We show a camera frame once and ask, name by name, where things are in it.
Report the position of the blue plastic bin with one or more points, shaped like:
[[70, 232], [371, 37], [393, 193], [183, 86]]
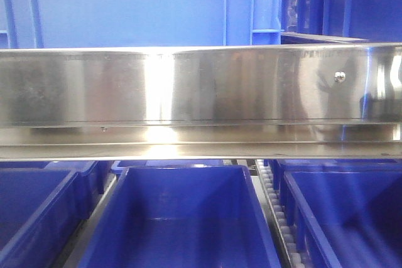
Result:
[[182, 217], [346, 219], [38, 214]]

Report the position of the blue bin behind left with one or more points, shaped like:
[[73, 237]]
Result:
[[90, 183]]

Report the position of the roller conveyor track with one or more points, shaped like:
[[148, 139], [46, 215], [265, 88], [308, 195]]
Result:
[[283, 238]]

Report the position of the large blue crate upper shelf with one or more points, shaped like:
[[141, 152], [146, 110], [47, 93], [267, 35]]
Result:
[[105, 23]]

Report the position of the dark blue crate upper right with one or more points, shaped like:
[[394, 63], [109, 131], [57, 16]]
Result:
[[373, 20]]

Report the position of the stainless steel shelf rail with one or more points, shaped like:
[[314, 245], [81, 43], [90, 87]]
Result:
[[248, 102]]

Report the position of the silver rail bolt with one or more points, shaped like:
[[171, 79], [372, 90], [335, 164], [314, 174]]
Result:
[[339, 77]]

